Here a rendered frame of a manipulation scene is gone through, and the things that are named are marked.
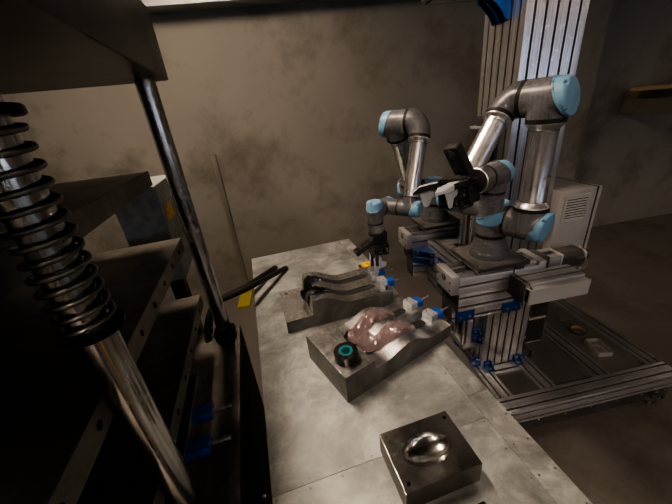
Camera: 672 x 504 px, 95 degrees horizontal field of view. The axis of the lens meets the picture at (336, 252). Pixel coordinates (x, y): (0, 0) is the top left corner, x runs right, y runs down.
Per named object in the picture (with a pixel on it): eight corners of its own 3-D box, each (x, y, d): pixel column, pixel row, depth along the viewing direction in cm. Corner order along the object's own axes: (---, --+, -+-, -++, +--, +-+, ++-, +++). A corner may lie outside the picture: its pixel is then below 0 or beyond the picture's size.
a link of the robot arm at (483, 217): (474, 216, 106) (477, 184, 101) (507, 223, 97) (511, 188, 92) (460, 222, 102) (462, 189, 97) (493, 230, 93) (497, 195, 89)
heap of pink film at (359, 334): (389, 309, 132) (388, 294, 129) (420, 330, 118) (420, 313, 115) (339, 336, 120) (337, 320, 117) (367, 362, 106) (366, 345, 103)
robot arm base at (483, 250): (493, 243, 139) (495, 223, 135) (516, 257, 125) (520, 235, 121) (461, 249, 137) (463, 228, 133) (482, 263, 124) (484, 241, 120)
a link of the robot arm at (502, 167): (515, 187, 93) (519, 158, 90) (494, 196, 88) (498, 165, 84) (490, 184, 99) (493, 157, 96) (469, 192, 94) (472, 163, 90)
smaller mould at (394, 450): (444, 426, 89) (445, 410, 86) (480, 480, 76) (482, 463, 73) (380, 450, 85) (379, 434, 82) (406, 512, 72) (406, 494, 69)
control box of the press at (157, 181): (247, 396, 204) (176, 172, 143) (248, 437, 178) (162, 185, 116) (213, 407, 200) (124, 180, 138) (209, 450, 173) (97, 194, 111)
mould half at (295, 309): (372, 280, 168) (371, 257, 162) (393, 305, 145) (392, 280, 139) (281, 302, 157) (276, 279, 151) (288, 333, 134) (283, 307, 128)
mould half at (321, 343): (403, 307, 143) (403, 286, 138) (450, 335, 122) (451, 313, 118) (309, 357, 120) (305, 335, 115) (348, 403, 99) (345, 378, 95)
